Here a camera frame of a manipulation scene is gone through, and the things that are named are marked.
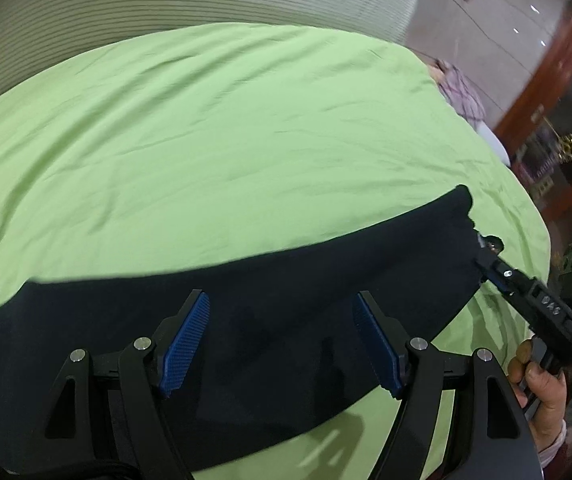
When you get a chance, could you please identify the dark navy pants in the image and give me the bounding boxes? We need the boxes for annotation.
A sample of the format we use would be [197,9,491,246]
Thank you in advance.
[0,186,480,470]

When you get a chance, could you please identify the right forearm pale sleeve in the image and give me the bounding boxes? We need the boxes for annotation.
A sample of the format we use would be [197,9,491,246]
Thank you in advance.
[538,419,567,469]

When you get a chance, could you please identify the person's right hand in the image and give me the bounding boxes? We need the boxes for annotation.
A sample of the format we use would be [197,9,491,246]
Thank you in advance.
[507,339,567,452]

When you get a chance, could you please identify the red wooden cabinet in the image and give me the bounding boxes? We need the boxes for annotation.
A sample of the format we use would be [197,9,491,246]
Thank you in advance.
[495,6,572,223]

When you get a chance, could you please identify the purple plaid cloth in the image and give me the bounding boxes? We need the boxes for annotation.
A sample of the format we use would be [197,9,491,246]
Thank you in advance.
[428,60,486,130]

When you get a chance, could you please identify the green bed sheet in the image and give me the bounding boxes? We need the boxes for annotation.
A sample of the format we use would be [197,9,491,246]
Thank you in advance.
[0,24,551,479]

